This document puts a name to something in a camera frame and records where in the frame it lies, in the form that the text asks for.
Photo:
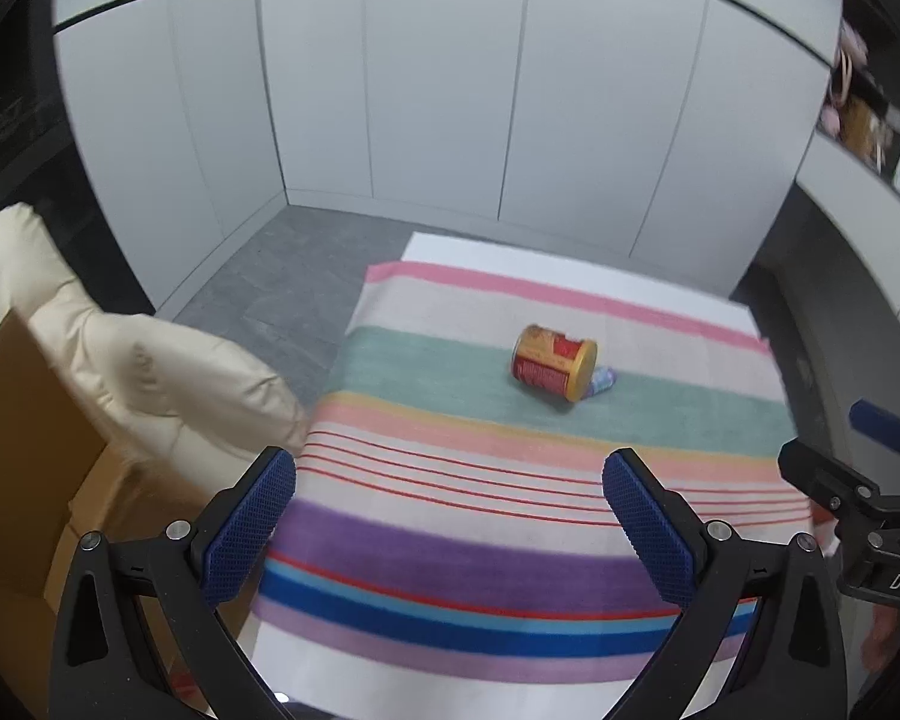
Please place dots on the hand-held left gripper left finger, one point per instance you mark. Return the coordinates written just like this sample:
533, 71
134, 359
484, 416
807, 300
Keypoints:
251, 525

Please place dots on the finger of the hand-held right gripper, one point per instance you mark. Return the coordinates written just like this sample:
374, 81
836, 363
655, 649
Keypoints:
885, 424
825, 476

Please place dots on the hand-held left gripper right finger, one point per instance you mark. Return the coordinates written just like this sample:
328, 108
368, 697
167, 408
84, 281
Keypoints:
645, 532

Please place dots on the red and gold can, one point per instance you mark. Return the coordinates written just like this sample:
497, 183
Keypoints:
551, 364

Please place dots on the brown cardboard box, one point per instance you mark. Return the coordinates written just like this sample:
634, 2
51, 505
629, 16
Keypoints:
15, 427

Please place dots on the person's right hand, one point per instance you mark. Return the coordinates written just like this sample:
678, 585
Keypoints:
885, 634

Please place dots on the small blue bottle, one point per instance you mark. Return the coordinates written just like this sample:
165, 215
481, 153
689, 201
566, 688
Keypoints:
602, 381

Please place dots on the cream padded chair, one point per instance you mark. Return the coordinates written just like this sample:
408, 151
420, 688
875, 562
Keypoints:
157, 382

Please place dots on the striped table cloth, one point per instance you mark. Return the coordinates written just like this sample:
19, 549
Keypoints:
457, 480

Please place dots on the white curved shelf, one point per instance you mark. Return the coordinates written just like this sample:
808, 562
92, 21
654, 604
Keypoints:
870, 217

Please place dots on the white table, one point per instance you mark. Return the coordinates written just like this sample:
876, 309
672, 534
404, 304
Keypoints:
570, 259

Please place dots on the brown patterned bag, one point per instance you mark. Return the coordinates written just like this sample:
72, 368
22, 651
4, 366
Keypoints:
866, 127

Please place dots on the pink plush bag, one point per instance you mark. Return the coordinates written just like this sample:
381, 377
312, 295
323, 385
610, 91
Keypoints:
844, 67

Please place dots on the black glass panel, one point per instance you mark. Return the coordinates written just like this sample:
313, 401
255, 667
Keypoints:
15, 127

